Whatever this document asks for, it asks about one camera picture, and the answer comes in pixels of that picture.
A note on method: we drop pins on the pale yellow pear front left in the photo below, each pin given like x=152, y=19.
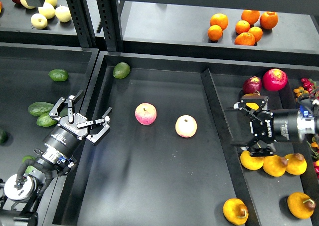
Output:
x=39, y=21

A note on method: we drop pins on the pale yellow pear middle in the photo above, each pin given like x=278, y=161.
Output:
x=47, y=10

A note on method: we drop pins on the green avocado top left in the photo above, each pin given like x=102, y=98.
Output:
x=58, y=75

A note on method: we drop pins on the orange small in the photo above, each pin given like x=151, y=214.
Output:
x=242, y=26
x=256, y=32

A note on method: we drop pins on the orange top right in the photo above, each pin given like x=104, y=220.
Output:
x=268, y=20

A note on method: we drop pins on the orange front bottom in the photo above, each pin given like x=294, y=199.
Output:
x=245, y=38

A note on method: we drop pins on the orange top left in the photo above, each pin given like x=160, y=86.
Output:
x=219, y=19

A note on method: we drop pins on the black left tray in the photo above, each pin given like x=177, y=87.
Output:
x=24, y=80

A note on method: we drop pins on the yellow pear with brown stem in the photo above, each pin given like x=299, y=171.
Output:
x=235, y=211

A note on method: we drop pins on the bright red apple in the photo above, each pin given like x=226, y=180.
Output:
x=274, y=79

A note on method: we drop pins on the dark avocado at left edge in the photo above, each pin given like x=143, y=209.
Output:
x=3, y=136

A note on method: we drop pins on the orange right small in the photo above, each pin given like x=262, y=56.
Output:
x=256, y=32

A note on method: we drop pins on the dark green avocado long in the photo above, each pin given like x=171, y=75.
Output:
x=39, y=108

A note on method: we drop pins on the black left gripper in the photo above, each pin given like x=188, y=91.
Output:
x=73, y=128

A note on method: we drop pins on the cherry tomato vine bunch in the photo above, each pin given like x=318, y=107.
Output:
x=307, y=88

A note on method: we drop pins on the pale yellow pink apple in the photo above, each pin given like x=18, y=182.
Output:
x=186, y=126

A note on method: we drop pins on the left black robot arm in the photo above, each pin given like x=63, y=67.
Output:
x=26, y=188

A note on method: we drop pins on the orange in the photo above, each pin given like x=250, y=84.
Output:
x=219, y=19
x=215, y=32
x=268, y=20
x=245, y=38
x=251, y=16

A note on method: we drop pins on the pale yellow pear right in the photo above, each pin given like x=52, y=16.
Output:
x=63, y=13

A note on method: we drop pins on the black middle tray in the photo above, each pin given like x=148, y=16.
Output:
x=148, y=175

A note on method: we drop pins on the yellow pear near red apple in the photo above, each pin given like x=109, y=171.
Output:
x=253, y=106

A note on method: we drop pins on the orange centre small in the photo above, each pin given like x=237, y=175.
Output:
x=242, y=26

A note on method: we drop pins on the black shelf upright post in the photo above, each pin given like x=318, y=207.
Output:
x=109, y=21

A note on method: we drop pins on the yellow pear middle of row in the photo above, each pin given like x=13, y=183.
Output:
x=275, y=165

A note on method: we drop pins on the pale yellow pear back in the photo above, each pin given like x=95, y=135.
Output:
x=52, y=2

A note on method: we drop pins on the orange top middle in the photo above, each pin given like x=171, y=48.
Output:
x=251, y=16

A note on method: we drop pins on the orange lower left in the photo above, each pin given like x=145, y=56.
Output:
x=215, y=32

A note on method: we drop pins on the pink red apple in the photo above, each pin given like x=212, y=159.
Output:
x=145, y=113

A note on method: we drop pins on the black tray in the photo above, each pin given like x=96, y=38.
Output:
x=148, y=175
x=24, y=80
x=269, y=194

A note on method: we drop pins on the light green avocado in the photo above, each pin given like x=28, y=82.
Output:
x=45, y=120

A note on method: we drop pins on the black tray divider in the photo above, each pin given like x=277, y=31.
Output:
x=230, y=153

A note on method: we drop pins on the yellow pear bottom right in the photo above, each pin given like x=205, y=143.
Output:
x=301, y=205

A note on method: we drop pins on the green avocado in middle tray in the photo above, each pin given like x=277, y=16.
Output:
x=121, y=70

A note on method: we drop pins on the dark avocado upright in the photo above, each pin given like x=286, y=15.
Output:
x=64, y=112

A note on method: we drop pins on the black right tray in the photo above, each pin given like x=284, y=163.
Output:
x=269, y=194

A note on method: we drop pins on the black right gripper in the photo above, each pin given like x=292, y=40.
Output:
x=266, y=127

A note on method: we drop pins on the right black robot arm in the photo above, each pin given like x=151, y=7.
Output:
x=308, y=121

